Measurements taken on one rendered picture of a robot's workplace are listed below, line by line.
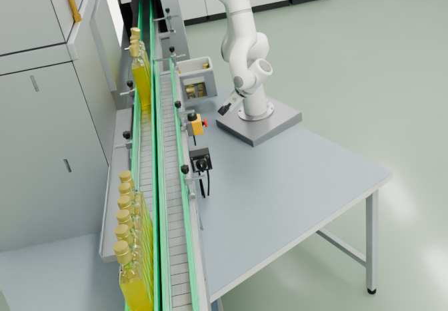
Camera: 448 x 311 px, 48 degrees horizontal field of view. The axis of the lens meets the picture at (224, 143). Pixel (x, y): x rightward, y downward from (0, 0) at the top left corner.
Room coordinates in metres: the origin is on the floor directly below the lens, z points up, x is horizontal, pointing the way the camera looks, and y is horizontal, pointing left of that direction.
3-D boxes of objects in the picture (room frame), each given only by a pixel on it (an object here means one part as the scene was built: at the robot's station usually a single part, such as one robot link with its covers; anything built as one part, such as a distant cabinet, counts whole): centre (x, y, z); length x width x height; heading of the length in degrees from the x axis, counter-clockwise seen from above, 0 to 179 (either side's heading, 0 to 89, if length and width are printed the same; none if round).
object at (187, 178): (1.37, 0.12, 1.11); 0.07 x 0.04 x 0.13; 92
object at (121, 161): (1.63, 0.40, 1.01); 0.95 x 0.09 x 0.11; 2
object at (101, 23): (2.56, 0.46, 1.32); 0.90 x 0.03 x 0.34; 2
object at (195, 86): (2.54, 0.13, 0.92); 0.27 x 0.17 x 0.15; 92
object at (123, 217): (0.99, 0.28, 1.19); 0.06 x 0.06 x 0.28; 2
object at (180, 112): (1.83, 0.13, 1.11); 0.07 x 0.04 x 0.13; 92
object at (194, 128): (2.00, 0.12, 0.96); 0.07 x 0.07 x 0.07; 2
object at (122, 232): (0.94, 0.28, 1.19); 0.06 x 0.06 x 0.28; 2
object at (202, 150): (1.72, 0.11, 0.96); 0.08 x 0.08 x 0.08; 2
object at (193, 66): (2.54, 0.10, 0.97); 0.22 x 0.17 x 0.09; 92
